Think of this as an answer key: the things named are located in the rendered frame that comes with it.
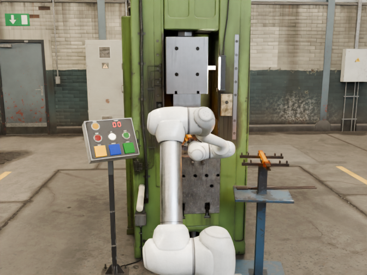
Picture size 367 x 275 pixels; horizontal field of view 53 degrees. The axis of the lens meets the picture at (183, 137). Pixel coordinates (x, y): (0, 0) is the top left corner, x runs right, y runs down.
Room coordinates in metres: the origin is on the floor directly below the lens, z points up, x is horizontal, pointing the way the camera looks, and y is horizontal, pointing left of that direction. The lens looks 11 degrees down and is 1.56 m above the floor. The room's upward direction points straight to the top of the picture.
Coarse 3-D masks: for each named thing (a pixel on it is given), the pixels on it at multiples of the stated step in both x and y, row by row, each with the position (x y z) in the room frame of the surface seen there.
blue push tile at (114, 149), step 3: (114, 144) 2.42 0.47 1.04; (117, 144) 2.43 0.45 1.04; (111, 147) 2.40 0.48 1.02; (114, 147) 2.41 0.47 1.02; (117, 147) 2.42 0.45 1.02; (111, 150) 2.39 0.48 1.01; (114, 150) 2.40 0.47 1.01; (117, 150) 2.41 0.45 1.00; (120, 150) 2.42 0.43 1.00; (111, 153) 2.38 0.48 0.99; (114, 153) 2.39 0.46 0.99; (117, 153) 2.40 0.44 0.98; (120, 153) 2.41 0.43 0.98
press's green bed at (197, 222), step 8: (184, 216) 2.60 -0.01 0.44; (192, 216) 2.59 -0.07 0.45; (200, 216) 2.60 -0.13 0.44; (208, 216) 2.61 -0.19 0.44; (216, 216) 2.61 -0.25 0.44; (184, 224) 2.59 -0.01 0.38; (192, 224) 2.59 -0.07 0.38; (200, 224) 2.60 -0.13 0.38; (208, 224) 2.60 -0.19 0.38; (216, 224) 2.61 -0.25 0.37; (192, 232) 2.67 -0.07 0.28
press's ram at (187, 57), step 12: (168, 48) 2.64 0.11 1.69; (180, 48) 2.64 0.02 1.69; (192, 48) 2.65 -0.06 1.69; (204, 48) 2.66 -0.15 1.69; (168, 60) 2.64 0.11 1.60; (180, 60) 2.64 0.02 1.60; (192, 60) 2.65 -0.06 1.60; (204, 60) 2.66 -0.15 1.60; (168, 72) 2.64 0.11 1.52; (180, 72) 2.64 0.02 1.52; (192, 72) 2.65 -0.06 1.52; (204, 72) 2.66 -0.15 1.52; (168, 84) 2.64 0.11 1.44; (180, 84) 2.64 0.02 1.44; (192, 84) 2.65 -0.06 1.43; (204, 84) 2.66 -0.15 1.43
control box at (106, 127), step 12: (108, 120) 2.50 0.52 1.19; (120, 120) 2.54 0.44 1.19; (84, 132) 2.43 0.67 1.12; (96, 132) 2.42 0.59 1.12; (108, 132) 2.46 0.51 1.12; (120, 132) 2.50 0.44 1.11; (132, 132) 2.53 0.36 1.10; (96, 144) 2.38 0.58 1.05; (108, 144) 2.41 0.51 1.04; (120, 144) 2.45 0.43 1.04; (108, 156) 2.37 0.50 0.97; (120, 156) 2.40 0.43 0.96; (132, 156) 2.47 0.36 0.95
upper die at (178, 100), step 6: (174, 96) 2.64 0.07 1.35; (180, 96) 2.64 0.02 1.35; (186, 96) 2.65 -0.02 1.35; (192, 96) 2.65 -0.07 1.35; (198, 96) 2.65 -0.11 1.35; (174, 102) 2.64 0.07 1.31; (180, 102) 2.64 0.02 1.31; (186, 102) 2.65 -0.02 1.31; (192, 102) 2.65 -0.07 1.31; (198, 102) 2.65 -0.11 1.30
